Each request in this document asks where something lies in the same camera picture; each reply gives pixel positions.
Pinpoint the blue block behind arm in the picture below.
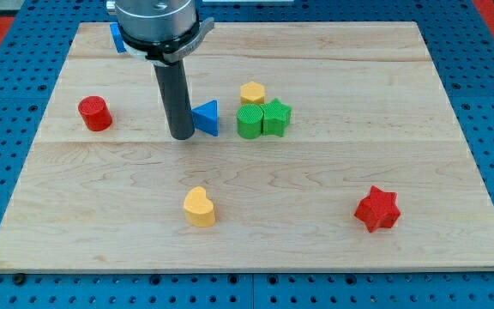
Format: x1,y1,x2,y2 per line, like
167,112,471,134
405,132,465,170
110,22,126,53

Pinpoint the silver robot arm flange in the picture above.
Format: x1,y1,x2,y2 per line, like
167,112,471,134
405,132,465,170
105,0,214,67

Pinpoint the blue triangle block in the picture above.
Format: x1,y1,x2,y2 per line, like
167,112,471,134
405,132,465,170
191,100,219,136

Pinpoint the green cylinder block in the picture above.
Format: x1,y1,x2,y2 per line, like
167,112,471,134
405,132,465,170
236,104,263,139

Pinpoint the green star block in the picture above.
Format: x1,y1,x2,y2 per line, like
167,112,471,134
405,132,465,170
261,98,292,137

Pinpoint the yellow hexagon block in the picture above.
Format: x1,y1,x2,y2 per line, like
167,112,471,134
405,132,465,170
240,82,265,105

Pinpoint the yellow heart block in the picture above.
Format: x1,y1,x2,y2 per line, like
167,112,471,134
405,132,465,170
184,186,216,227

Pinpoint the light wooden board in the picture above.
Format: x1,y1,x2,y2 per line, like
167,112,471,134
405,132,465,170
0,21,494,274

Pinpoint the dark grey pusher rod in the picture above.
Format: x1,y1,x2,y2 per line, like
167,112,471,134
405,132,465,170
154,60,195,140

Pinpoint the red star block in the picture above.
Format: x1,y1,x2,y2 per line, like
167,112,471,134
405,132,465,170
354,185,401,233

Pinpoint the red cylinder block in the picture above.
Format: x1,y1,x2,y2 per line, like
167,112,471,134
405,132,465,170
78,96,112,131

